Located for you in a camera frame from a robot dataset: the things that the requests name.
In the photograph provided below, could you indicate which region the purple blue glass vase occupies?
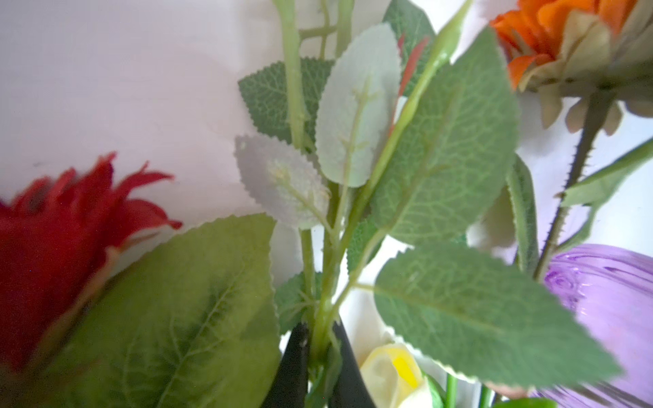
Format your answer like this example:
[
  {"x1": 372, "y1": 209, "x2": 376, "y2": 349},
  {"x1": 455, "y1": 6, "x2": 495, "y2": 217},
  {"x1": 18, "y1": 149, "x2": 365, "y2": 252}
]
[{"x1": 532, "y1": 244, "x2": 652, "y2": 407}]

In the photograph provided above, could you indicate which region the red flower stem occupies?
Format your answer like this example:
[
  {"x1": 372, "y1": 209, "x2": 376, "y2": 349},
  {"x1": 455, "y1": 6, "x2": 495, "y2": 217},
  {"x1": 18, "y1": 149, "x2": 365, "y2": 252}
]
[{"x1": 1, "y1": 155, "x2": 280, "y2": 407}]

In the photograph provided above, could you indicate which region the peach rose flower stem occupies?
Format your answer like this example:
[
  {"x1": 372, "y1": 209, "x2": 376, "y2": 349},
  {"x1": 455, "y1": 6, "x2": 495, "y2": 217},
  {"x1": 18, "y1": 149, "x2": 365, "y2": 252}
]
[{"x1": 235, "y1": 1, "x2": 621, "y2": 407}]

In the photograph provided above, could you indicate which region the white tulip bunch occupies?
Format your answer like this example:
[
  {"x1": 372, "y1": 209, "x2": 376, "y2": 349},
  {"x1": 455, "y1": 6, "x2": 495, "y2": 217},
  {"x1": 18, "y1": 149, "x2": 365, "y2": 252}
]
[{"x1": 359, "y1": 342, "x2": 557, "y2": 408}]

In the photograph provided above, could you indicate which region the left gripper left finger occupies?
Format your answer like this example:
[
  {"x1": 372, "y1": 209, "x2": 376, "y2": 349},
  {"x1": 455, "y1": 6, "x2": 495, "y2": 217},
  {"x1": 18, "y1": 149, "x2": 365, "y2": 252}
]
[{"x1": 260, "y1": 322, "x2": 309, "y2": 408}]

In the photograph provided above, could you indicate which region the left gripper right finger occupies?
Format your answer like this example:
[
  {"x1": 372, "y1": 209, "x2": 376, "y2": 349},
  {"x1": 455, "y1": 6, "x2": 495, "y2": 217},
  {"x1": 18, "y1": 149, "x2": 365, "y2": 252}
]
[{"x1": 328, "y1": 322, "x2": 376, "y2": 408}]

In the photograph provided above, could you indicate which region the orange gerbera flower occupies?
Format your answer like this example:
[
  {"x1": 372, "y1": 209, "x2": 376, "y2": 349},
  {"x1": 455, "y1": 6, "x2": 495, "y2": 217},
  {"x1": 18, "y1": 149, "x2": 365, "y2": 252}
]
[{"x1": 489, "y1": 1, "x2": 652, "y2": 282}]

